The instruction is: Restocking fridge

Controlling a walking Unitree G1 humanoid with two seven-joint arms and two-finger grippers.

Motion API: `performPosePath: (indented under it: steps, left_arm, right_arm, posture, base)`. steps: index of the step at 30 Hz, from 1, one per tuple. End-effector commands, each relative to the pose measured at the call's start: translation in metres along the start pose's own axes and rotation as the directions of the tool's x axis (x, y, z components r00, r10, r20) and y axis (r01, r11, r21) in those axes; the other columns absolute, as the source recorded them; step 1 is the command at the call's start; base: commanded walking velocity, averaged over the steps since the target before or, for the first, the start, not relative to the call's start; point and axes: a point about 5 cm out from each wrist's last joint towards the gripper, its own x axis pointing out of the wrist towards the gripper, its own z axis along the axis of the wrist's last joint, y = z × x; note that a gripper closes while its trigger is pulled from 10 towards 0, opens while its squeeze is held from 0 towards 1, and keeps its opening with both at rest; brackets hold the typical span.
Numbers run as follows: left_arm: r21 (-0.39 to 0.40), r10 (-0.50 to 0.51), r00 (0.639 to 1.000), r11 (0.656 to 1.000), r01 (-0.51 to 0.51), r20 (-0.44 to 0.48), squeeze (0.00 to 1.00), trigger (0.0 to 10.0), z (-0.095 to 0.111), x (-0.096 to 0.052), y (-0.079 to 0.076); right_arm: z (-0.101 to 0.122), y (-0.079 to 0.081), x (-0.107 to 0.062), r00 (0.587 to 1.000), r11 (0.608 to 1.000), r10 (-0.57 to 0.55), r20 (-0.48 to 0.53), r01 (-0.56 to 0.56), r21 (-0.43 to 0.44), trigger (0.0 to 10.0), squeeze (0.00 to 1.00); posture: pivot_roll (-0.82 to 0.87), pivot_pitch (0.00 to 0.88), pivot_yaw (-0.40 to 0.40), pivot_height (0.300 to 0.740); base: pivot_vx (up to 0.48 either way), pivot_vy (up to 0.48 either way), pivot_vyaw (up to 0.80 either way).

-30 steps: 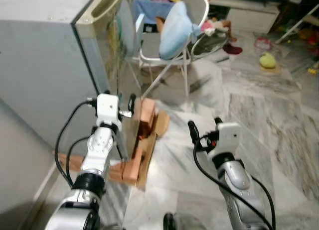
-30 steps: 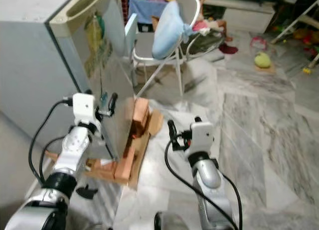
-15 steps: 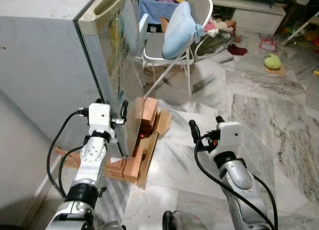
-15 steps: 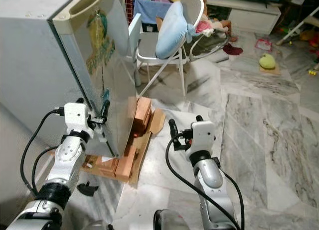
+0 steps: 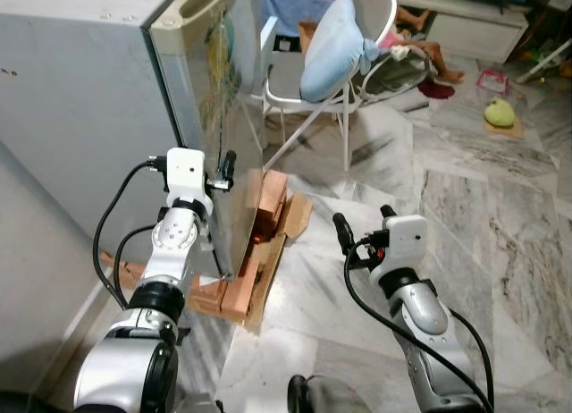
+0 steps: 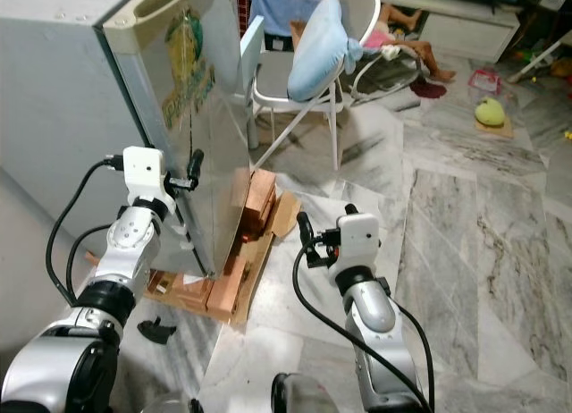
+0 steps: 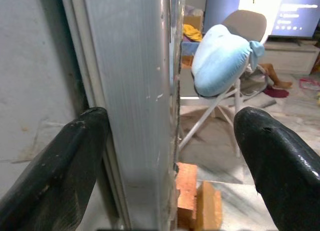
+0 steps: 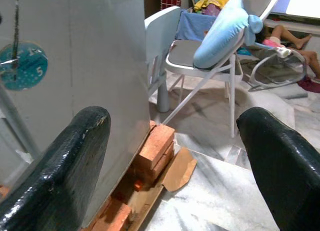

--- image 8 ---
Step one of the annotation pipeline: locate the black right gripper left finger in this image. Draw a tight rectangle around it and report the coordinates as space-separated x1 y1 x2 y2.
0 106 112 231

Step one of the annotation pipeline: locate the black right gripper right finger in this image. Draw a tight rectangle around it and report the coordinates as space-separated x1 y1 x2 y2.
236 106 320 231

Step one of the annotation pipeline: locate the red clay brick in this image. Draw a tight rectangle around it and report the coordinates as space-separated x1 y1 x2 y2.
91 197 133 231
129 142 176 187
138 124 176 171

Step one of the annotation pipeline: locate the grey pipe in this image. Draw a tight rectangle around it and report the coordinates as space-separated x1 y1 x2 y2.
284 90 309 100

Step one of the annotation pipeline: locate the maroon cloth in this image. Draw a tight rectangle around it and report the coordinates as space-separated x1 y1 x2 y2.
296 76 320 94

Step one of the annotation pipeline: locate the brown cardboard sheet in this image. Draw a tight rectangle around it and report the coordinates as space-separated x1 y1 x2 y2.
127 146 198 231

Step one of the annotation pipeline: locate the grey baby bouncer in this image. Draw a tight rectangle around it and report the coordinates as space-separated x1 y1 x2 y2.
236 39 311 92

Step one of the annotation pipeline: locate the round teal number tag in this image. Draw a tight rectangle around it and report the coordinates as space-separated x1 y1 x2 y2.
0 42 49 91

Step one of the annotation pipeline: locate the child in pink clothes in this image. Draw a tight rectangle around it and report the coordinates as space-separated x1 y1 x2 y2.
254 24 320 82

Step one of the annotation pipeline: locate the light blue pillow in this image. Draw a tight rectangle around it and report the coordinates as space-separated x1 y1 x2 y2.
192 0 264 70

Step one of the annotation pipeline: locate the white metal folding chair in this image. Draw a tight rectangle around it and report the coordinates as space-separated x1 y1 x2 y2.
163 0 282 139

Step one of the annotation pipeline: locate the white table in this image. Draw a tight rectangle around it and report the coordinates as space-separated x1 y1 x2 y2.
264 0 320 30

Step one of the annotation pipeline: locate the pale plastic chair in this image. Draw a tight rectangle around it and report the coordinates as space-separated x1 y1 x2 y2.
144 5 182 114

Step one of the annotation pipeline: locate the blue cloth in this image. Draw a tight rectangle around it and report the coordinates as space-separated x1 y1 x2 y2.
174 9 221 42

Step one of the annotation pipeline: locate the purple cloth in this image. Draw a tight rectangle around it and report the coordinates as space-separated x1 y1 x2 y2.
201 3 226 17

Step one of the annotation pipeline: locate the yellow cloth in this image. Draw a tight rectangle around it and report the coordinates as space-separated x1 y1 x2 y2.
193 0 230 12

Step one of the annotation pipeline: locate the black hanging cord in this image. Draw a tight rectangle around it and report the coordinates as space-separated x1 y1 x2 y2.
11 0 21 82

